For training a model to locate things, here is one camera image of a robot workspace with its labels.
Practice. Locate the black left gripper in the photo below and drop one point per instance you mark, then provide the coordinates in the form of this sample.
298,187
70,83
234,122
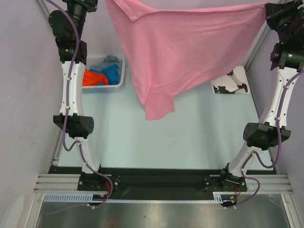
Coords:
89,5

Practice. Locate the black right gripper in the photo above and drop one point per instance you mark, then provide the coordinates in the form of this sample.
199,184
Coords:
274,11

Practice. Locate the orange t shirt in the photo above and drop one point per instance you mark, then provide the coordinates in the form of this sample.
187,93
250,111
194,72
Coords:
94,79

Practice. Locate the aluminium frame rail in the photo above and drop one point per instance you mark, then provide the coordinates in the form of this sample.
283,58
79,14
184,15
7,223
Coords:
47,183

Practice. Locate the grey t shirt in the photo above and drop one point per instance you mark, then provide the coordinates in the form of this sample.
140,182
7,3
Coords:
110,61

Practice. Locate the left slotted cable duct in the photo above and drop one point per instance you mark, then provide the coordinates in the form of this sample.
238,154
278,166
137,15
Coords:
75,197

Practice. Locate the blue t shirt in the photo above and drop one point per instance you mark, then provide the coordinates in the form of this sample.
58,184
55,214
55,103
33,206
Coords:
111,74

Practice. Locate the folded white printed t shirt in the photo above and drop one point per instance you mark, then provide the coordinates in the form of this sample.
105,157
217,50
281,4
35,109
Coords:
235,82

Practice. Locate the pink t shirt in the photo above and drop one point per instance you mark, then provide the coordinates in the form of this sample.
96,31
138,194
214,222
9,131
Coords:
171,51

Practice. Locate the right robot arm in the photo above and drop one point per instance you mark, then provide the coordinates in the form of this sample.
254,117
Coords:
287,60

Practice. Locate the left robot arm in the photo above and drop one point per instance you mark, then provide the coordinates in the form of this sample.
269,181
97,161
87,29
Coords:
67,27

